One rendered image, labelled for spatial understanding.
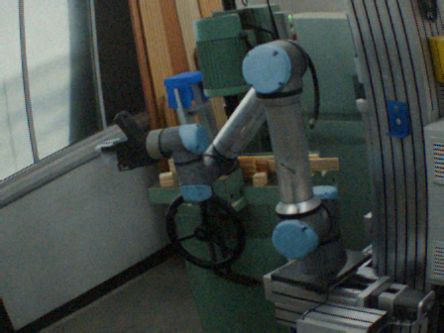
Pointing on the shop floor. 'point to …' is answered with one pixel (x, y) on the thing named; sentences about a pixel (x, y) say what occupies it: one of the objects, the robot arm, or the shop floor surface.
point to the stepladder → (177, 92)
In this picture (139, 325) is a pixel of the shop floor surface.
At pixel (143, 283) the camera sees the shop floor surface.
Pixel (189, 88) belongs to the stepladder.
